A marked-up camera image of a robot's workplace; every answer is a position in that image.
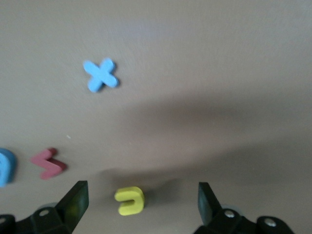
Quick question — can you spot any red letter w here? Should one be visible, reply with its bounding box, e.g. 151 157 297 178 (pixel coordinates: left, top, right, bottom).
29 147 68 180

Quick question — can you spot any yellow letter u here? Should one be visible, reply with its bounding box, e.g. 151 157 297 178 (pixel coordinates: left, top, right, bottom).
114 186 146 216

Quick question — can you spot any blue letter x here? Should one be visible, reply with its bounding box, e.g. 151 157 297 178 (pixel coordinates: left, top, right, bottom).
82 58 120 93

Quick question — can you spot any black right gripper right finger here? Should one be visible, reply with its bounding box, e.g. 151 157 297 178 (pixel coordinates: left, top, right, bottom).
194 182 295 234

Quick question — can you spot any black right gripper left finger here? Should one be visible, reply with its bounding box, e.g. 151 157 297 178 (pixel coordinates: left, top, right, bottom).
0 180 89 234

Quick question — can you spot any blue letter a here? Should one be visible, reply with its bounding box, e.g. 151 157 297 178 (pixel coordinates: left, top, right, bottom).
0 147 18 188

